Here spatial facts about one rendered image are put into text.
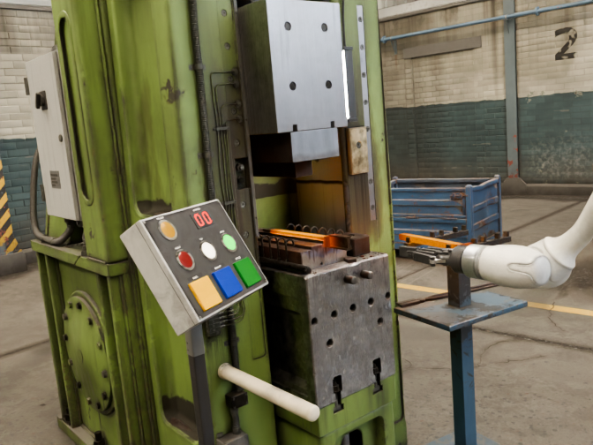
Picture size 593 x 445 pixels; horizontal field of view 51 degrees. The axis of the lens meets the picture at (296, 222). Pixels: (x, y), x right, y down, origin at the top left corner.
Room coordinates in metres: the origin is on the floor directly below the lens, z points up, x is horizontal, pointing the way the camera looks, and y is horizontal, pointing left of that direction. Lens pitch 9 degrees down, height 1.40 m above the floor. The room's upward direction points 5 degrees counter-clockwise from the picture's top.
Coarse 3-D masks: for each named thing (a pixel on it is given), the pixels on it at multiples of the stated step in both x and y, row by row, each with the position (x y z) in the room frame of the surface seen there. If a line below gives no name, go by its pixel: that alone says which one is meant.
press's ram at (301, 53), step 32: (288, 0) 1.96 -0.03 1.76; (256, 32) 1.96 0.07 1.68; (288, 32) 1.96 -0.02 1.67; (320, 32) 2.04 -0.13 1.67; (256, 64) 1.97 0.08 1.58; (288, 64) 1.95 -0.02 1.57; (320, 64) 2.03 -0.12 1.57; (256, 96) 1.98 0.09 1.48; (288, 96) 1.94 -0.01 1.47; (320, 96) 2.03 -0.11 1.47; (256, 128) 2.00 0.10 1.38; (288, 128) 1.94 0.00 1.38; (320, 128) 2.02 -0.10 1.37
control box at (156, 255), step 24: (168, 216) 1.52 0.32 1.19; (192, 216) 1.59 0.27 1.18; (216, 216) 1.67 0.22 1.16; (144, 240) 1.43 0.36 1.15; (168, 240) 1.46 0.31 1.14; (192, 240) 1.53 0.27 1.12; (216, 240) 1.61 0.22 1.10; (240, 240) 1.69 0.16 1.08; (144, 264) 1.43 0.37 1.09; (168, 264) 1.41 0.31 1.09; (192, 264) 1.47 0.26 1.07; (216, 264) 1.55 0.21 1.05; (168, 288) 1.40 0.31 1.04; (216, 288) 1.49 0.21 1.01; (168, 312) 1.41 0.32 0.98; (192, 312) 1.38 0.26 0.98; (216, 312) 1.44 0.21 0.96
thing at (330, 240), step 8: (272, 232) 2.24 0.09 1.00; (280, 232) 2.20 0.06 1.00; (288, 232) 2.17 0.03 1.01; (296, 232) 2.15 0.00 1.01; (304, 232) 2.14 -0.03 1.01; (328, 240) 2.00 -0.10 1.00; (336, 240) 1.98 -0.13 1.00; (344, 240) 1.95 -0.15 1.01; (336, 248) 1.97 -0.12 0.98; (344, 248) 1.95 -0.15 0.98
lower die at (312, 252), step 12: (264, 240) 2.17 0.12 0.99; (300, 240) 2.09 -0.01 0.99; (312, 240) 2.04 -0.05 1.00; (264, 252) 2.10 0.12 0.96; (276, 252) 2.04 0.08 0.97; (288, 252) 1.99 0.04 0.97; (300, 252) 1.95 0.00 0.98; (312, 252) 1.97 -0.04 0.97; (324, 252) 2.00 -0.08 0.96; (336, 252) 2.04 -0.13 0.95; (312, 264) 1.97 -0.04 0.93; (324, 264) 2.00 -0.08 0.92
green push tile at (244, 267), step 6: (246, 258) 1.65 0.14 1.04; (234, 264) 1.59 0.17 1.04; (240, 264) 1.61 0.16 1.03; (246, 264) 1.63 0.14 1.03; (252, 264) 1.65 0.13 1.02; (240, 270) 1.59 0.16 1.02; (246, 270) 1.61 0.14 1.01; (252, 270) 1.64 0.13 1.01; (240, 276) 1.59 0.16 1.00; (246, 276) 1.60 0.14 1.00; (252, 276) 1.62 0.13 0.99; (258, 276) 1.64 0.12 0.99; (246, 282) 1.58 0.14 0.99; (252, 282) 1.60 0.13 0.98; (258, 282) 1.63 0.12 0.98
